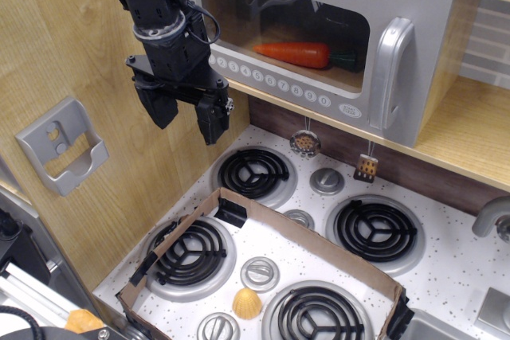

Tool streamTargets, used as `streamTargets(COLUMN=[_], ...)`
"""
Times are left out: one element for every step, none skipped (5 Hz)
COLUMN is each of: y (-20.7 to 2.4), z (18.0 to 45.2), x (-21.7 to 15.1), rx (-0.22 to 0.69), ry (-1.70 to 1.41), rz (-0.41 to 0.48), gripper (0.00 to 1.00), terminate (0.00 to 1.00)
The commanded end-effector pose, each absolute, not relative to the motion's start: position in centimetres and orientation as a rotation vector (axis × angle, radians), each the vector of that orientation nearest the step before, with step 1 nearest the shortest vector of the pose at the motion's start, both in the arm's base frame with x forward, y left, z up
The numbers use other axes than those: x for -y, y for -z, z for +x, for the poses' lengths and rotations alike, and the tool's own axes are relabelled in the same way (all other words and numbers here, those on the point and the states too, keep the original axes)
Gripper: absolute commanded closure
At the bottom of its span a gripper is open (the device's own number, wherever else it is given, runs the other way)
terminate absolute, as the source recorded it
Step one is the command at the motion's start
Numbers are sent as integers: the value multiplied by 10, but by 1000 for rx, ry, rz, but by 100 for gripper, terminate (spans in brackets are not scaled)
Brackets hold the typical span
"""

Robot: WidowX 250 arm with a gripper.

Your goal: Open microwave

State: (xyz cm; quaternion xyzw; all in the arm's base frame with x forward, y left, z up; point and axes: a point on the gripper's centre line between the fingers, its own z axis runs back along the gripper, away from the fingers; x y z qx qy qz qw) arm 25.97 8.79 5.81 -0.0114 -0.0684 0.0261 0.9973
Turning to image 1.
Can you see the back right black burner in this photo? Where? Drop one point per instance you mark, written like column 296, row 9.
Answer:
column 377, row 229

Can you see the front left black burner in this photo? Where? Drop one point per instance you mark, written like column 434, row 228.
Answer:
column 196, row 256

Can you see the front right black burner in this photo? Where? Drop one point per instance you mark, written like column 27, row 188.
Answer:
column 316, row 313

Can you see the orange toy food piece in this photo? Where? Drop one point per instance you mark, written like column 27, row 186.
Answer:
column 81, row 320

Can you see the grey toy sink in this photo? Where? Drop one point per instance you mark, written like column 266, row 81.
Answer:
column 490, row 320

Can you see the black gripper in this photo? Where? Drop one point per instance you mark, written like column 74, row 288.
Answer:
column 176, row 66

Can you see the grey centre front stove knob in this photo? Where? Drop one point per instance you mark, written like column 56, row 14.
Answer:
column 260, row 274

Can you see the grey toy microwave door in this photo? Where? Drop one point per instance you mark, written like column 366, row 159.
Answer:
column 399, row 44

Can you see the black burner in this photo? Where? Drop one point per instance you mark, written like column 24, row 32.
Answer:
column 254, row 172
column 196, row 256
column 316, row 313
column 377, row 229

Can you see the grey front edge stove knob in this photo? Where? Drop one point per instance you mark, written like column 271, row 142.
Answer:
column 218, row 326

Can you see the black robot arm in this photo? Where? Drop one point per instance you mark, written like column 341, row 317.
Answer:
column 175, row 15

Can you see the back left black burner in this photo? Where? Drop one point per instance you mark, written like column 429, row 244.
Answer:
column 254, row 172

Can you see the hanging round toy strainer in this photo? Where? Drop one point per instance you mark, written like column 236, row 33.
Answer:
column 305, row 142

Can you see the grey toy faucet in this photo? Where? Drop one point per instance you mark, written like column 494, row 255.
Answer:
column 494, row 214

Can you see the grey middle stove knob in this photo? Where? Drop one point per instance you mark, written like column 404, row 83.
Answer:
column 301, row 217

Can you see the orange toy carrot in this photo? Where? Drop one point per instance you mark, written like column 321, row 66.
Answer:
column 315, row 55

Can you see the wooden shelf unit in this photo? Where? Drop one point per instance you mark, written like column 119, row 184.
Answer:
column 468, row 133

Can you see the grey wall phone holder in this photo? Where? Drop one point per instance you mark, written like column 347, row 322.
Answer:
column 51, row 135

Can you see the brown cardboard barrier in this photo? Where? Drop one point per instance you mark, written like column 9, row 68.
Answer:
column 304, row 258

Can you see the grey back stove knob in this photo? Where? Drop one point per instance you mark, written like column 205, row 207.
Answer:
column 327, row 181

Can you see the hanging toy spatula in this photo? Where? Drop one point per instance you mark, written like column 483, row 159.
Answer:
column 367, row 165

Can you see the yellow ridged toy shell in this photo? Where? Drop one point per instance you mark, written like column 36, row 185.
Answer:
column 246, row 304

